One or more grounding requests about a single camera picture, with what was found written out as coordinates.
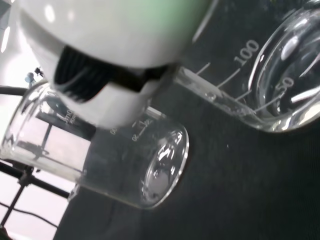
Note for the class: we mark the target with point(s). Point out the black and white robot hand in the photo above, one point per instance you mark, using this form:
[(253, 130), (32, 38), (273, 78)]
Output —
[(112, 30)]

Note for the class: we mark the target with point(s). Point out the black tripod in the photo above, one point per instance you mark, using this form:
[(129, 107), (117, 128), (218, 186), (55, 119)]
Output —
[(37, 183)]

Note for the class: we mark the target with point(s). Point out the black bench cloth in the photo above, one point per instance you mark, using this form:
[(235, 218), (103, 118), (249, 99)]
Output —
[(237, 187)]

